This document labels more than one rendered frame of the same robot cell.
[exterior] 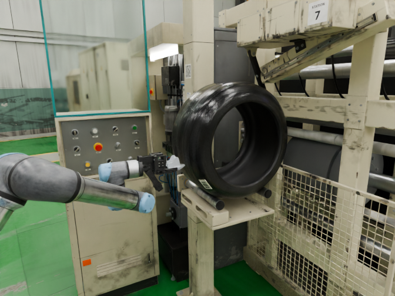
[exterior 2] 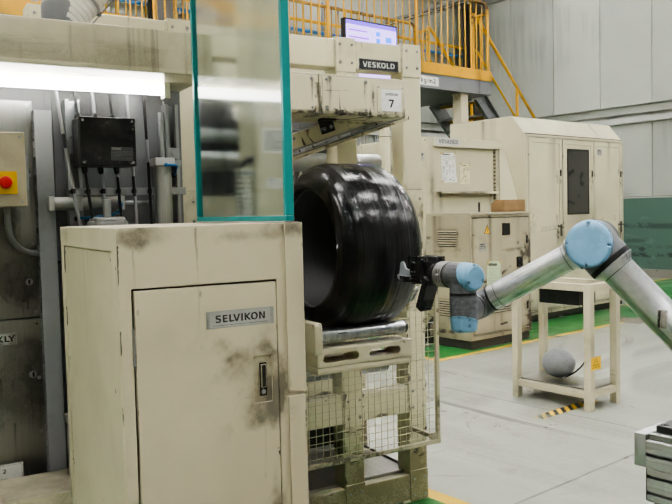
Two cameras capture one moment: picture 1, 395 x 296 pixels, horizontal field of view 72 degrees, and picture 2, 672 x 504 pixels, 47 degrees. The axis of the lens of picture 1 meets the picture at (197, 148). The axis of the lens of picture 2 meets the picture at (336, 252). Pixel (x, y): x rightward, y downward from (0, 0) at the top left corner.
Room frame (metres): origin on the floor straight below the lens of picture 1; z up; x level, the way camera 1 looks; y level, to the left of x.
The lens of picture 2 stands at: (1.51, 2.42, 1.29)
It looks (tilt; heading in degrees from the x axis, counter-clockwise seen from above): 3 degrees down; 267
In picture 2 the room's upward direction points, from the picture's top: 1 degrees counter-clockwise
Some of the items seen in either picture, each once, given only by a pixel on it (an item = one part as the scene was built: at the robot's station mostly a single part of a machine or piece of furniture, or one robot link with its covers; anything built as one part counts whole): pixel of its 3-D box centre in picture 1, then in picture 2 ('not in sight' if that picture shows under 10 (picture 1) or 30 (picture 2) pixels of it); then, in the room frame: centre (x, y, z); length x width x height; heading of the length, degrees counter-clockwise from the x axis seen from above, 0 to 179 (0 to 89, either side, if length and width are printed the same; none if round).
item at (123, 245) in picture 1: (109, 202); (183, 491); (1.79, 0.63, 0.63); 0.56 x 0.41 x 1.27; 117
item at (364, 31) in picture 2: not in sight; (370, 55); (0.81, -4.09, 2.60); 0.60 x 0.05 x 0.55; 36
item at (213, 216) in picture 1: (202, 204); (359, 351); (1.31, -0.02, 0.84); 0.36 x 0.09 x 0.06; 27
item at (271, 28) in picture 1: (294, 24); (321, 99); (1.39, -0.47, 1.71); 0.61 x 0.25 x 0.15; 27
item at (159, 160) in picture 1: (151, 164); (428, 270); (1.12, 0.19, 1.11); 0.12 x 0.08 x 0.09; 117
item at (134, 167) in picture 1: (133, 168); (444, 274); (1.08, 0.27, 1.10); 0.08 x 0.05 x 0.08; 27
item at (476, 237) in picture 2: not in sight; (480, 277); (-0.29, -4.86, 0.62); 0.91 x 0.58 x 1.25; 36
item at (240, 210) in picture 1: (225, 205); (338, 356); (1.37, -0.15, 0.80); 0.37 x 0.36 x 0.02; 117
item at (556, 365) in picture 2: not in sight; (564, 339); (-0.28, -2.54, 0.40); 0.60 x 0.35 x 0.80; 126
